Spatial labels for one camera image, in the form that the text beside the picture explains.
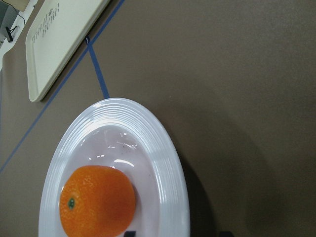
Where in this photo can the right gripper black left finger tip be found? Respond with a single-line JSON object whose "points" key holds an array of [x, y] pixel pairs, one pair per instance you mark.
{"points": [[130, 234]]}

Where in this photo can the right gripper black right finger tip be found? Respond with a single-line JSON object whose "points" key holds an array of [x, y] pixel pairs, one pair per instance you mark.
{"points": [[225, 234]]}

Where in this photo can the orange fruit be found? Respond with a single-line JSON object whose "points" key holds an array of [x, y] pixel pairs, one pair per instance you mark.
{"points": [[97, 201]]}

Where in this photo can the white ridged plate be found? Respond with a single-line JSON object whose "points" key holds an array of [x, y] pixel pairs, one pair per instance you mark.
{"points": [[122, 134]]}

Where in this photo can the cream bear serving tray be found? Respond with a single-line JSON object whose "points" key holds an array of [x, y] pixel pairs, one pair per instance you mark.
{"points": [[53, 37]]}

